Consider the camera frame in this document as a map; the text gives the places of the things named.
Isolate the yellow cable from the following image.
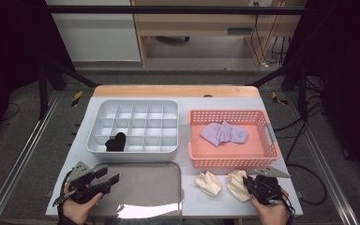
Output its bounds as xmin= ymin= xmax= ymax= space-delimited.
xmin=255 ymin=0 xmax=283 ymax=66

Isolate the black looped floor cable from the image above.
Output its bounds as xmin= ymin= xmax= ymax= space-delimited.
xmin=285 ymin=162 xmax=328 ymax=206

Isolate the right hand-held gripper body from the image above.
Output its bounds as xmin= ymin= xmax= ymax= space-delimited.
xmin=248 ymin=166 xmax=292 ymax=206

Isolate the wooden desk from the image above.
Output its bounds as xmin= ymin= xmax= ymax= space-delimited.
xmin=130 ymin=0 xmax=308 ymax=68

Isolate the black metal stand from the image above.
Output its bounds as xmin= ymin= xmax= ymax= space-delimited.
xmin=246 ymin=58 xmax=309 ymax=122
xmin=37 ymin=58 xmax=100 ymax=120

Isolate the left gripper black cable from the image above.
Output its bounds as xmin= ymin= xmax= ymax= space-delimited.
xmin=55 ymin=170 xmax=76 ymax=219

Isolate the white cabinet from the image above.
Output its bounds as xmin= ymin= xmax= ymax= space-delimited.
xmin=44 ymin=0 xmax=143 ymax=63

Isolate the white divided storage box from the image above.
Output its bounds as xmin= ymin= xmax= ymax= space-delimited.
xmin=86 ymin=98 xmax=180 ymax=162

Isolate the thin black hanging cable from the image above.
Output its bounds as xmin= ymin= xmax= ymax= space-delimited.
xmin=250 ymin=13 xmax=261 ymax=62

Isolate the white wall socket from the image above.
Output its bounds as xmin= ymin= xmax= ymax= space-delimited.
xmin=248 ymin=0 xmax=274 ymax=8

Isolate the dark curtain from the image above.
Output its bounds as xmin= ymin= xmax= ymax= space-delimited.
xmin=0 ymin=0 xmax=76 ymax=151
xmin=282 ymin=0 xmax=360 ymax=191

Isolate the black cable bundle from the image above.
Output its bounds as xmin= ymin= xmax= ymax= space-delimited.
xmin=271 ymin=37 xmax=288 ymax=61

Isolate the pink perforated basket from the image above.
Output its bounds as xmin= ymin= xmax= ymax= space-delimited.
xmin=187 ymin=108 xmax=282 ymax=170

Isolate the aluminium rail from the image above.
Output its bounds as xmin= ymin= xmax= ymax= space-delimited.
xmin=0 ymin=90 xmax=63 ymax=225
xmin=285 ymin=92 xmax=360 ymax=225

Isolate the person's left hand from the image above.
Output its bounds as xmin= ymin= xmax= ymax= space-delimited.
xmin=61 ymin=184 xmax=104 ymax=225

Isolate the black metal crossbar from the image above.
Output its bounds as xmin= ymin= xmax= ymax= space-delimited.
xmin=45 ymin=5 xmax=308 ymax=16

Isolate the yellow black tape strip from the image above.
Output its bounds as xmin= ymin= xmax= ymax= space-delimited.
xmin=70 ymin=90 xmax=84 ymax=108
xmin=271 ymin=91 xmax=290 ymax=106

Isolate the black sock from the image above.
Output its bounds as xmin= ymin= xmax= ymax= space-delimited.
xmin=105 ymin=139 xmax=121 ymax=153
xmin=113 ymin=131 xmax=128 ymax=148

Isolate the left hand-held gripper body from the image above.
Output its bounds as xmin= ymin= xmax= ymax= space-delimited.
xmin=52 ymin=161 xmax=111 ymax=208

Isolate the thin black floor cable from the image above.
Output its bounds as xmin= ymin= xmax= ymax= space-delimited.
xmin=2 ymin=102 xmax=22 ymax=122

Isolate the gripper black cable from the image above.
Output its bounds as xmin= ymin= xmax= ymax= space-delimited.
xmin=55 ymin=170 xmax=76 ymax=219
xmin=279 ymin=190 xmax=296 ymax=218

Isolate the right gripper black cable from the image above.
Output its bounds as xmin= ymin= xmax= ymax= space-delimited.
xmin=279 ymin=190 xmax=296 ymax=218

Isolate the person's right hand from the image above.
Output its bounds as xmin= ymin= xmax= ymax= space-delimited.
xmin=250 ymin=187 xmax=290 ymax=225

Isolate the long black floor cable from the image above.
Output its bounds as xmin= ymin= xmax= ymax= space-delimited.
xmin=273 ymin=78 xmax=326 ymax=162

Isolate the translucent grey box lid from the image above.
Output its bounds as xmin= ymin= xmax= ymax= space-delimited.
xmin=81 ymin=161 xmax=182 ymax=219

